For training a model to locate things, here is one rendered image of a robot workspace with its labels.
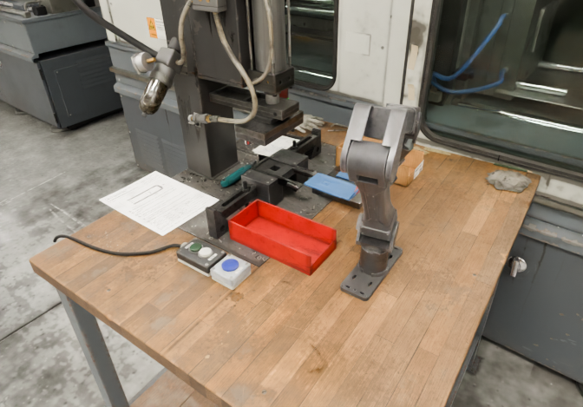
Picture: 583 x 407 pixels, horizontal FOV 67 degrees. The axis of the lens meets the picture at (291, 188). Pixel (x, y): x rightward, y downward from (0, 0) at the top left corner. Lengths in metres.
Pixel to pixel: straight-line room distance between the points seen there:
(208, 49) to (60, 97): 3.11
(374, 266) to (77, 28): 3.61
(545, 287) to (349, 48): 1.13
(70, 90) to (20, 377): 2.61
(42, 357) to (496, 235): 1.89
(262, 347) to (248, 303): 0.12
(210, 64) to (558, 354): 1.63
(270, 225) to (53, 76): 3.24
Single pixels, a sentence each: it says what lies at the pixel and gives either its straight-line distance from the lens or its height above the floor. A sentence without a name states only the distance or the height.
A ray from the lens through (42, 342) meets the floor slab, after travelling 2.38.
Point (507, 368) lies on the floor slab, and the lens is 2.15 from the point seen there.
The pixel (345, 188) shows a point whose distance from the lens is 1.17.
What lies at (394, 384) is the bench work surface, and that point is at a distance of 0.88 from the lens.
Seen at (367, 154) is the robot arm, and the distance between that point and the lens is 0.75.
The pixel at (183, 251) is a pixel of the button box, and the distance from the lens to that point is 1.10.
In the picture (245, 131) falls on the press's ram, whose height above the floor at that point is 1.13.
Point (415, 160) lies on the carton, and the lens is 1.47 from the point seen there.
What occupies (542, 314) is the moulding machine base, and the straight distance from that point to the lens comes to 1.93.
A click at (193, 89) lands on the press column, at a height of 1.19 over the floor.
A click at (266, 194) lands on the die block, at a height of 0.95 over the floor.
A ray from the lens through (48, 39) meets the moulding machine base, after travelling 4.15.
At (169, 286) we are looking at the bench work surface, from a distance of 1.06.
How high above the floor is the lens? 1.62
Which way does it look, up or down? 32 degrees down
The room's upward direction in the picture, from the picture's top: 2 degrees counter-clockwise
